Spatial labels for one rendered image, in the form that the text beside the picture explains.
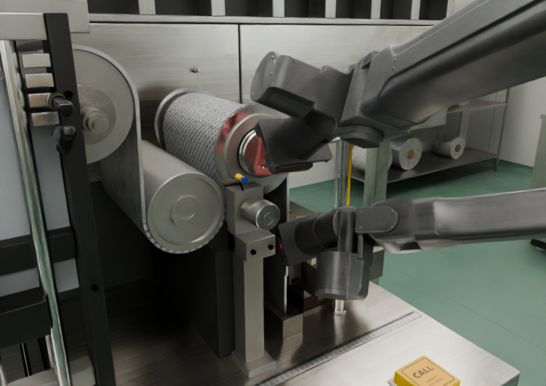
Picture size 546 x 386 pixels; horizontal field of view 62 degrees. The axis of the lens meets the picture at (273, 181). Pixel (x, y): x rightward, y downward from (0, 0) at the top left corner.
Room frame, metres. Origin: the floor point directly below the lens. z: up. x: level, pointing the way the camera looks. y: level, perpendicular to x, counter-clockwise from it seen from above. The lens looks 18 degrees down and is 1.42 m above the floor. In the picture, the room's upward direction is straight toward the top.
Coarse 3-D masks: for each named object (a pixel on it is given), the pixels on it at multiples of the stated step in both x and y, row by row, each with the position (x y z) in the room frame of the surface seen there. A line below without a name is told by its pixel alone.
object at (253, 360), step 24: (240, 192) 0.63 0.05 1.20; (240, 216) 0.63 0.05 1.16; (240, 240) 0.61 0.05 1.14; (264, 240) 0.61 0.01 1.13; (240, 264) 0.62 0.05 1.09; (240, 288) 0.63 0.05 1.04; (240, 312) 0.63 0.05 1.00; (240, 336) 0.63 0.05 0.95; (240, 360) 0.62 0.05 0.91; (264, 360) 0.62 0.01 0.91
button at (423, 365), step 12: (420, 360) 0.61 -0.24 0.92; (396, 372) 0.58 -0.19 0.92; (408, 372) 0.58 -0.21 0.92; (420, 372) 0.58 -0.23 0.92; (432, 372) 0.58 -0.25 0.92; (444, 372) 0.58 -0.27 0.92; (396, 384) 0.58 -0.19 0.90; (408, 384) 0.56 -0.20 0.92; (420, 384) 0.55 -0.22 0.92; (432, 384) 0.55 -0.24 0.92; (444, 384) 0.55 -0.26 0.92; (456, 384) 0.56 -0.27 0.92
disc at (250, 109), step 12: (240, 108) 0.67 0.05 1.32; (252, 108) 0.68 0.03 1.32; (264, 108) 0.69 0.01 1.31; (228, 120) 0.65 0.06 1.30; (240, 120) 0.67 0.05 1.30; (228, 132) 0.65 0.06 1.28; (216, 144) 0.64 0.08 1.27; (216, 156) 0.64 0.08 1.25; (216, 168) 0.64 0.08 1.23; (228, 180) 0.65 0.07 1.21; (276, 180) 0.70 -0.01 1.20; (264, 192) 0.69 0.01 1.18
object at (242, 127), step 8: (248, 120) 0.67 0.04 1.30; (256, 120) 0.67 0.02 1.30; (240, 128) 0.66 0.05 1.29; (248, 128) 0.67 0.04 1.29; (232, 136) 0.65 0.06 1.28; (240, 136) 0.66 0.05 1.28; (232, 144) 0.65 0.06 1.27; (224, 152) 0.65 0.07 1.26; (232, 152) 0.65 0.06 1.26; (232, 160) 0.65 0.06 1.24; (232, 168) 0.65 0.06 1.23; (240, 168) 0.66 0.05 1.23; (232, 176) 0.65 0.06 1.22; (248, 176) 0.67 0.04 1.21; (272, 176) 0.69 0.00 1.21; (264, 184) 0.68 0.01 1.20
